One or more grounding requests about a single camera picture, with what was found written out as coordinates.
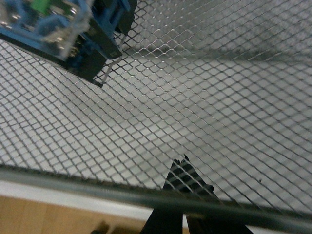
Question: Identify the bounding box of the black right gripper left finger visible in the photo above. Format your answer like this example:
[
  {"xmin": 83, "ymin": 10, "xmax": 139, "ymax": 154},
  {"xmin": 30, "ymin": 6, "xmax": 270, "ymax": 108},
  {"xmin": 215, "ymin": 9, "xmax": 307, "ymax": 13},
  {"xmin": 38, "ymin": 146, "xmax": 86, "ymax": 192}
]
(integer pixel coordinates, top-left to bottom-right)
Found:
[{"xmin": 141, "ymin": 159, "xmax": 183, "ymax": 234}]

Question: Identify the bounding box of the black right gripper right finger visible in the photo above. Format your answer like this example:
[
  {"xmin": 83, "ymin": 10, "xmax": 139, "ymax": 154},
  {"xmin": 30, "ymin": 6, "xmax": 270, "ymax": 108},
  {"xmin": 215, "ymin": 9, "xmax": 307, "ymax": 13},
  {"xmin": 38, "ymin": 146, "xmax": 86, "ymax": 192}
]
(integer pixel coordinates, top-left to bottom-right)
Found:
[{"xmin": 182, "ymin": 154, "xmax": 254, "ymax": 234}]

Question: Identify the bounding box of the red emergency stop button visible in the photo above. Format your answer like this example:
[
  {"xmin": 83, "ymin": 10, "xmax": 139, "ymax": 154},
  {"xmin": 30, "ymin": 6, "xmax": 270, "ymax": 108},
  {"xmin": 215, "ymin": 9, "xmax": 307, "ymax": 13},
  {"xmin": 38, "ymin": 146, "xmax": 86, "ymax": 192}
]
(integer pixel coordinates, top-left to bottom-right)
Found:
[{"xmin": 0, "ymin": 0, "xmax": 137, "ymax": 87}]

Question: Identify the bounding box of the grey wire mesh rack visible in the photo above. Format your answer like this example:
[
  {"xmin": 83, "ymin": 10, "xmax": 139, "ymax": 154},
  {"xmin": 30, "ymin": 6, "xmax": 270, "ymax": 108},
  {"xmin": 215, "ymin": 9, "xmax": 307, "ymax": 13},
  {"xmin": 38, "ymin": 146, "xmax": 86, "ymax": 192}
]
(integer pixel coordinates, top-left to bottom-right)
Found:
[{"xmin": 0, "ymin": 0, "xmax": 312, "ymax": 234}]

